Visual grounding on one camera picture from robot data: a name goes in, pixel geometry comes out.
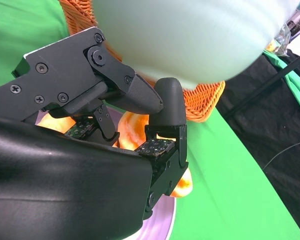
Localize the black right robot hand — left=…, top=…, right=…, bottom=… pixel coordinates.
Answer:
left=0, top=26, right=190, bottom=240

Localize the elongated ribbed bread loaf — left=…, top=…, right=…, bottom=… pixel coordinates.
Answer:
left=116, top=111, right=194, bottom=199

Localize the grey-green bowl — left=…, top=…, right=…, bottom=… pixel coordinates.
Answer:
left=92, top=0, right=300, bottom=90

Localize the lavender plate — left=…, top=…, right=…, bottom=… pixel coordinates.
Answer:
left=103, top=106, right=177, bottom=240

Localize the orange wicker basket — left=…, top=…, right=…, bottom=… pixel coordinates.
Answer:
left=58, top=0, right=226, bottom=123

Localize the green tablecloth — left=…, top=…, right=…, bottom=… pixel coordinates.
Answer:
left=262, top=48, right=300, bottom=113
left=0, top=0, right=300, bottom=240

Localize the black backdrop cloth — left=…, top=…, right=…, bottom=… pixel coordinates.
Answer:
left=216, top=48, right=300, bottom=238

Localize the clear plastic snack bag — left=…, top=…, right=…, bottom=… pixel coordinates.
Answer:
left=266, top=22, right=295, bottom=58

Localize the thin black background cable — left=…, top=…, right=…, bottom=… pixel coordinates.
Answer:
left=262, top=138, right=300, bottom=171

